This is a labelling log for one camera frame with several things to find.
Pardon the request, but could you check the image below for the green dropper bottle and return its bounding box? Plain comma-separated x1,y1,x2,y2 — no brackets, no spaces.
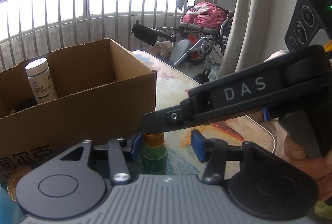
141,133,169,175

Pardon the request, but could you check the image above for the person's right hand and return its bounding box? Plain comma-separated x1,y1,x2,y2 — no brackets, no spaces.
282,135,331,202

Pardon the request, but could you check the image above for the brown cardboard box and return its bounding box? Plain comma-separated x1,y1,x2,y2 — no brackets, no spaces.
1,39,156,183

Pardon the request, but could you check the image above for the wheelchair with grey seat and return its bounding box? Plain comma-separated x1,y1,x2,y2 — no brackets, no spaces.
131,0,237,84

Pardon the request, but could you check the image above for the beige curtain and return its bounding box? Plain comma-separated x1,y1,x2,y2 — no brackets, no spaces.
218,0,297,77

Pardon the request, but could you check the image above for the pink blanket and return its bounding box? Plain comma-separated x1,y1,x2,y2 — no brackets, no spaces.
181,1,229,29

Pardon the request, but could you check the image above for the white supplement bottle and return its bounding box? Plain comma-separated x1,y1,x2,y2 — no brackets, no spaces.
25,58,57,104

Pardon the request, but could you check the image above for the metal balcony railing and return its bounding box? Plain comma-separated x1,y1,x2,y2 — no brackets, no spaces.
1,0,194,70

